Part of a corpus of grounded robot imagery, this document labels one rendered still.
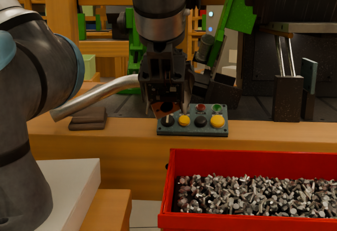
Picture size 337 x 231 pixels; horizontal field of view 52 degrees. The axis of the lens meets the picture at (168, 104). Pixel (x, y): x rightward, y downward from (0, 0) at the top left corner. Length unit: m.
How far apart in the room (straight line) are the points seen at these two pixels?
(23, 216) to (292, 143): 0.52
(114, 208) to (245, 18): 0.58
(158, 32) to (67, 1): 0.90
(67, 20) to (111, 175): 0.75
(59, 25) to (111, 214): 0.94
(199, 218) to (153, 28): 0.26
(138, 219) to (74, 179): 1.56
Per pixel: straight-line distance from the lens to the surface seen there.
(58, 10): 1.38
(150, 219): 2.12
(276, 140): 0.74
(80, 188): 0.54
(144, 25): 0.50
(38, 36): 0.54
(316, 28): 0.77
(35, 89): 0.47
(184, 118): 0.72
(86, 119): 0.78
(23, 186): 0.45
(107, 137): 0.75
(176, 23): 0.50
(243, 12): 0.93
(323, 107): 1.04
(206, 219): 0.42
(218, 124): 0.72
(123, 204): 0.58
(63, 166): 0.63
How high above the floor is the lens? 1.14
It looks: 14 degrees down
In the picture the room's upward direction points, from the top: straight up
